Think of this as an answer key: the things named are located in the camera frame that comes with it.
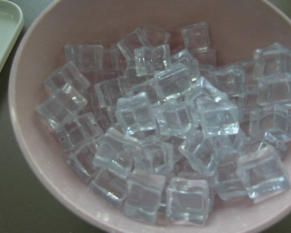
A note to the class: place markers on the ice cubes in bowl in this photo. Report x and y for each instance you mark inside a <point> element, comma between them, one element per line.
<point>153,130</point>

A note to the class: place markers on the pink bowl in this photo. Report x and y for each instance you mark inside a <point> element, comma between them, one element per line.
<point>237,27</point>

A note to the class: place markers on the cream serving tray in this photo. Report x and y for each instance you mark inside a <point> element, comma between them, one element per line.
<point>11,24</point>

